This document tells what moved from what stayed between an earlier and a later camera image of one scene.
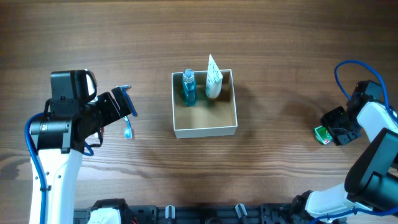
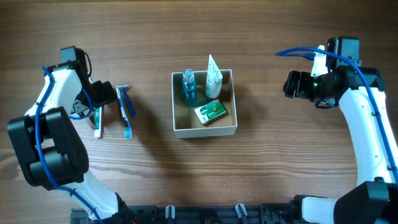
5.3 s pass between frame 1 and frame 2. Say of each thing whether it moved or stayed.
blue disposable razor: stayed
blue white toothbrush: stayed
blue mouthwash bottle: stayed
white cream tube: stayed
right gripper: moved
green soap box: moved
